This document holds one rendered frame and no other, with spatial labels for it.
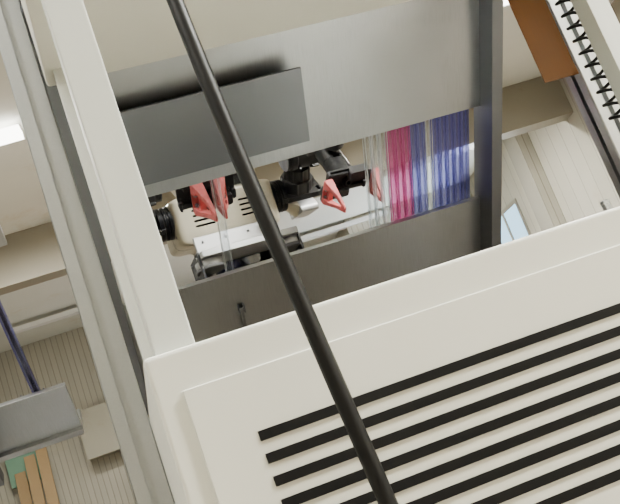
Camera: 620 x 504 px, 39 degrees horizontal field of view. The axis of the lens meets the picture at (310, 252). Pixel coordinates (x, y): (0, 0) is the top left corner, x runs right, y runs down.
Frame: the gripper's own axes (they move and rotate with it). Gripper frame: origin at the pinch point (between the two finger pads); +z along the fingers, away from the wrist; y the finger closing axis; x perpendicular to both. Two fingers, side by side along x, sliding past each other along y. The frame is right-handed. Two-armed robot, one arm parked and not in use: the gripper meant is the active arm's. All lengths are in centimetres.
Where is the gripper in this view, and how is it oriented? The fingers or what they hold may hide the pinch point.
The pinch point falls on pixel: (220, 214)
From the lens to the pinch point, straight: 143.8
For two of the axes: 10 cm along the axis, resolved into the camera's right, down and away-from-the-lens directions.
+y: 9.2, -2.8, 2.6
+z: 3.8, 5.6, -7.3
